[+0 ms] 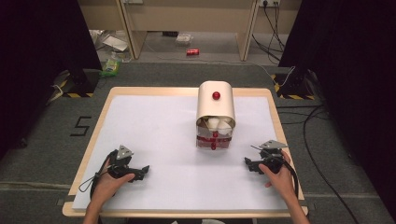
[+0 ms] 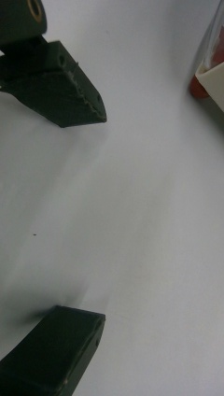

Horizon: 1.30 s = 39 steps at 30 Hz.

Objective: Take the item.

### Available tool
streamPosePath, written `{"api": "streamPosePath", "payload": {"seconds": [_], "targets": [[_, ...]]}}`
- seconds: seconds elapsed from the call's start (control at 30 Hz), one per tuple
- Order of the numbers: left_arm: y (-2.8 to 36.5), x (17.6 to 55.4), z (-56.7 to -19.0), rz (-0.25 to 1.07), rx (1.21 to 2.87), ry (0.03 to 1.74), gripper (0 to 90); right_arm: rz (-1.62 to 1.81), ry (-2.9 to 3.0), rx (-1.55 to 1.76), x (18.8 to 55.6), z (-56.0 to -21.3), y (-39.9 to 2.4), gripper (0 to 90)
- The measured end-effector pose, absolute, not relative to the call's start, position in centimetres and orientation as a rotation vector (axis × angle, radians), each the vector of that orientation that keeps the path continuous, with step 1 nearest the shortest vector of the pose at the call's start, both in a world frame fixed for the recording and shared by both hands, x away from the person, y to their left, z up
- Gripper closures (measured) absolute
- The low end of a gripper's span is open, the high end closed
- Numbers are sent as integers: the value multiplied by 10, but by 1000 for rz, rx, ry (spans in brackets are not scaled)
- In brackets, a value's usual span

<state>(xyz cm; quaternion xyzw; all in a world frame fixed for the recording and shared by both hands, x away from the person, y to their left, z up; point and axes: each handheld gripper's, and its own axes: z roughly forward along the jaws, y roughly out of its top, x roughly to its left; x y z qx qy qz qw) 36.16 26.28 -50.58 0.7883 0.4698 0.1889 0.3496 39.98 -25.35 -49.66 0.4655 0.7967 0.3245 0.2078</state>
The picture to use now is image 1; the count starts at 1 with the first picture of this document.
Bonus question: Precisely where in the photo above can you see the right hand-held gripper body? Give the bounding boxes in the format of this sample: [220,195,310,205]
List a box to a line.
[258,139,289,175]

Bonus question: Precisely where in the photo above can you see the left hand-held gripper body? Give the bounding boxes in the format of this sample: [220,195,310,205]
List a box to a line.
[106,144,138,180]

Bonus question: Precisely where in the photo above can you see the person's right hand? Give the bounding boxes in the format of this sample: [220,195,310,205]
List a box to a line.
[258,150,296,201]

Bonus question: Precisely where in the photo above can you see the person's left hand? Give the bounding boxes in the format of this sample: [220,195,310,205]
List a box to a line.
[91,158,136,206]

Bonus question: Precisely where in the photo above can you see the white table mat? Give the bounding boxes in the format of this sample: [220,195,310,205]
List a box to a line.
[71,94,290,213]

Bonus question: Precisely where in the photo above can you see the white round object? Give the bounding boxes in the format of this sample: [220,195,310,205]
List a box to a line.
[218,120,233,136]
[206,117,221,131]

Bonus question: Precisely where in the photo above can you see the white storage box red knobs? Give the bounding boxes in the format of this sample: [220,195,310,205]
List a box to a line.
[195,80,237,151]

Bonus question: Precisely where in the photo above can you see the stand base striped tape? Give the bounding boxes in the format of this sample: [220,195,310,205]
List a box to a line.
[270,69,316,101]
[59,68,101,99]

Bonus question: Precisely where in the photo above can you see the green packet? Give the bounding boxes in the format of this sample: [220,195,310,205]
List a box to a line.
[99,58,121,78]

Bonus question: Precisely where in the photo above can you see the black curtain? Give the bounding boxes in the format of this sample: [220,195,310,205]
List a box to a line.
[0,0,103,161]
[277,0,396,216]

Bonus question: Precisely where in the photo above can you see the crumpled white plastic sheet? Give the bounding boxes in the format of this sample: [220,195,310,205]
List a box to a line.
[89,28,131,53]

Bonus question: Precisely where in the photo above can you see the clear plastic box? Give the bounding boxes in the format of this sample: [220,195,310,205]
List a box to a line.
[175,33,194,48]

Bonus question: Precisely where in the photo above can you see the wooden desk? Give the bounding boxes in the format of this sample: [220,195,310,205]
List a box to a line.
[77,0,261,63]

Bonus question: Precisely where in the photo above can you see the right hand-held gripper cable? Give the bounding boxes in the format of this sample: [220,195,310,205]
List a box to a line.
[280,154,301,199]

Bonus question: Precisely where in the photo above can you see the hand-held gripper cable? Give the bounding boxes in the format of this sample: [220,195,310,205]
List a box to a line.
[78,161,112,200]
[280,154,301,199]

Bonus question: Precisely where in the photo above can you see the left hand-held gripper cable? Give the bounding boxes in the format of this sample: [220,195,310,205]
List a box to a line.
[78,161,112,200]

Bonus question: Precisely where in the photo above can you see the long black floor cable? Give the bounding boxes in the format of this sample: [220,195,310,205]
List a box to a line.
[303,105,361,224]

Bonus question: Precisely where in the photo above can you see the short black floor cable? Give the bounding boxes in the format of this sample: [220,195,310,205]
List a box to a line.
[276,105,332,126]

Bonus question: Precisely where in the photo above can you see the black wall socket cables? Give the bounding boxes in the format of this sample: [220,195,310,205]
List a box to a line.
[251,0,287,63]

